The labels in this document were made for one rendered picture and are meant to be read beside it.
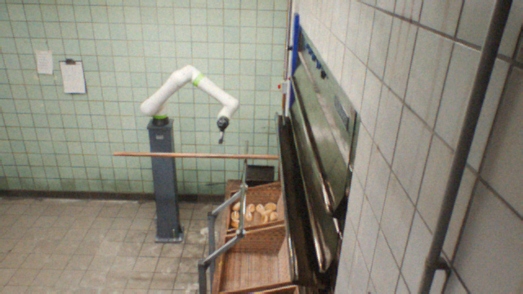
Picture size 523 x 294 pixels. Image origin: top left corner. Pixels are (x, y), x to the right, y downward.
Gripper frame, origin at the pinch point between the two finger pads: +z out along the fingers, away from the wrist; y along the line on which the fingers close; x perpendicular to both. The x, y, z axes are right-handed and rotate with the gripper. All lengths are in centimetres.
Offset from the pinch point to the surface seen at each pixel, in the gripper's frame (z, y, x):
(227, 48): -115, -39, 3
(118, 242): -39, 134, 105
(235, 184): -56, 76, -8
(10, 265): -3, 134, 190
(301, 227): 120, -7, -48
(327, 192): 141, -39, -53
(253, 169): -51, 56, -25
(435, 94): 204, -97, -56
